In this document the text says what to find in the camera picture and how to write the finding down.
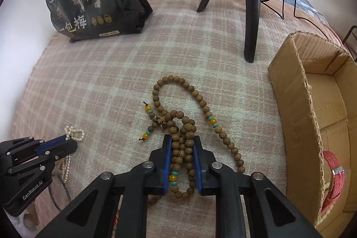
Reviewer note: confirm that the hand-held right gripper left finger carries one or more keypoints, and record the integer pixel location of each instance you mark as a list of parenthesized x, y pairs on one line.
[(166, 162)]

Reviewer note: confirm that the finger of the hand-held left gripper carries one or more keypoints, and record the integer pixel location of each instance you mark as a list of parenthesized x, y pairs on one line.
[(57, 140), (62, 147)]

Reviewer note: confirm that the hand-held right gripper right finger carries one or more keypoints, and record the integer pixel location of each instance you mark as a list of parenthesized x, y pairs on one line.
[(197, 165)]

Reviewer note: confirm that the cardboard box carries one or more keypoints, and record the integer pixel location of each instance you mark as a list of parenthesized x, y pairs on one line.
[(292, 93)]

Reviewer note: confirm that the pink plaid blanket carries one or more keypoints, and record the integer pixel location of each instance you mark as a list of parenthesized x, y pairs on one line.
[(111, 73)]

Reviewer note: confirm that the black tripod legs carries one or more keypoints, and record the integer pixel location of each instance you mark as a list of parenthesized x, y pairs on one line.
[(251, 3)]

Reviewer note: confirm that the black metal rack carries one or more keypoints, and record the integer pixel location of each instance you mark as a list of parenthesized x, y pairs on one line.
[(352, 31)]

